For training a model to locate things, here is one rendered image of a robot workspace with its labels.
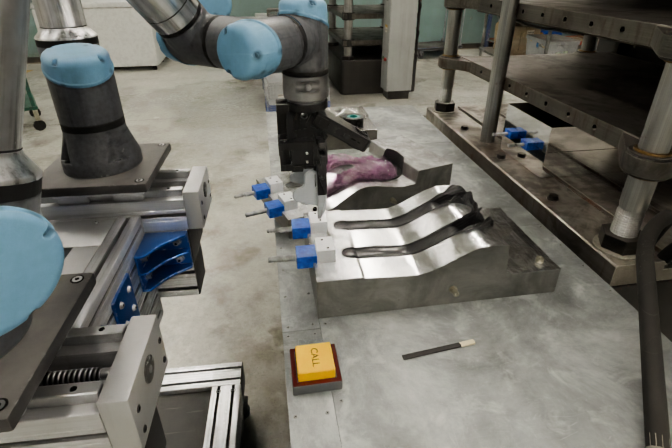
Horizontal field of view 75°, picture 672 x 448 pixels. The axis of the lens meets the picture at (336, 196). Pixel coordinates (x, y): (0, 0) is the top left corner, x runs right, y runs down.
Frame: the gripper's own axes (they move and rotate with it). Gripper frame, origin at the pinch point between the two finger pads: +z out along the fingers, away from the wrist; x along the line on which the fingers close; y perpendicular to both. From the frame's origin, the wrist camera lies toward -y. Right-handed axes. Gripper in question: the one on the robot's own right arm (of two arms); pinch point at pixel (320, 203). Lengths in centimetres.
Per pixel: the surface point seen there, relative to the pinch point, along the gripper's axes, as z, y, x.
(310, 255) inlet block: 10.5, 2.4, 1.8
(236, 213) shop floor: 101, 32, -178
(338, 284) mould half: 13.0, -2.0, 8.4
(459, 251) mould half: 9.1, -25.9, 7.0
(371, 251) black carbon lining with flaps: 12.8, -10.5, -0.7
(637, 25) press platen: -27, -79, -25
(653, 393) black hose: 16, -45, 37
